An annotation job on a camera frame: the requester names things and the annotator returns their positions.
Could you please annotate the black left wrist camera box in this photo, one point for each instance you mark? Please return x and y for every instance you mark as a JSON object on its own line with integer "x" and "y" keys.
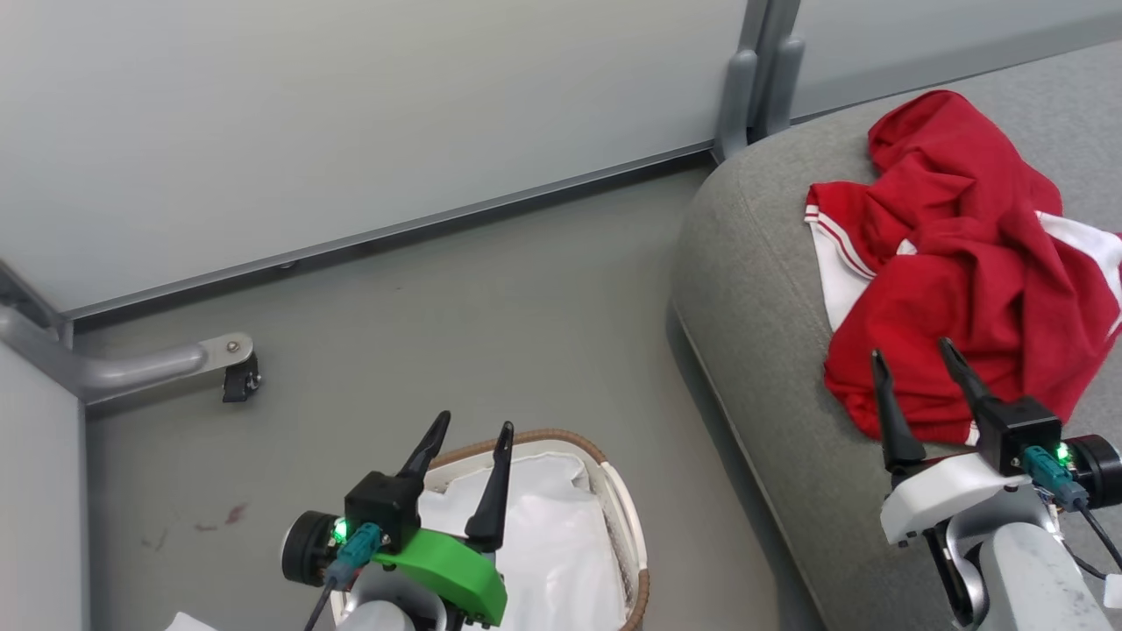
{"x": 381, "y": 504}

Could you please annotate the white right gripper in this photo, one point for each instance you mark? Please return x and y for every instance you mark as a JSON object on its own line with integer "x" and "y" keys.
{"x": 942, "y": 495}

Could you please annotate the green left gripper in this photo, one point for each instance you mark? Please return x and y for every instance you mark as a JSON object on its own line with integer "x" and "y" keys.
{"x": 456, "y": 574}

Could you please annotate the grey partition corner post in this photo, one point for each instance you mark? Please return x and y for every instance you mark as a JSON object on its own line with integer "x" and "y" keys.
{"x": 26, "y": 302}

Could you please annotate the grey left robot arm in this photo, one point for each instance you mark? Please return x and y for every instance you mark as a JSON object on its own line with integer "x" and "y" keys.
{"x": 386, "y": 613}

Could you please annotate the grey partition foot bar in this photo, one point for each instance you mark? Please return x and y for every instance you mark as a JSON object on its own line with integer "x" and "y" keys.
{"x": 131, "y": 368}

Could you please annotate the white laundry basket brown rim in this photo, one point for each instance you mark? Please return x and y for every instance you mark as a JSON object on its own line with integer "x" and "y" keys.
{"x": 627, "y": 517}

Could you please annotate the red and white shirt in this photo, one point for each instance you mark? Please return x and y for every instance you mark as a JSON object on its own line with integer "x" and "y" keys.
{"x": 955, "y": 263}

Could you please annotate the white basket liner cloth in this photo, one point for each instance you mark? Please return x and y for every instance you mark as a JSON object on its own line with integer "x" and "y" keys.
{"x": 552, "y": 543}

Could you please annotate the grey partition post foot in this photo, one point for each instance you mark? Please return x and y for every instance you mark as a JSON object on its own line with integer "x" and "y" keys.
{"x": 780, "y": 83}
{"x": 736, "y": 105}

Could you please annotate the grey partition bottom rail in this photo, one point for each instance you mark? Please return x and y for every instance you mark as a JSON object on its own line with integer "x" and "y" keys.
{"x": 394, "y": 232}

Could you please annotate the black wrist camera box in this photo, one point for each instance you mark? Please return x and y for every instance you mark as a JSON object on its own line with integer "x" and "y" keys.
{"x": 381, "y": 504}
{"x": 1017, "y": 429}

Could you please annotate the grey fabric sofa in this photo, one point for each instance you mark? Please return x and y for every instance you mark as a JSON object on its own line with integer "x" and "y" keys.
{"x": 763, "y": 289}

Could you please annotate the black caster wheel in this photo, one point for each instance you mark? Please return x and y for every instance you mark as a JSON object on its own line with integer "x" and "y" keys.
{"x": 239, "y": 381}

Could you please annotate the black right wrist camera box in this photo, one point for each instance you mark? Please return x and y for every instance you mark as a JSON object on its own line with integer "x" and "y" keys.
{"x": 1017, "y": 429}

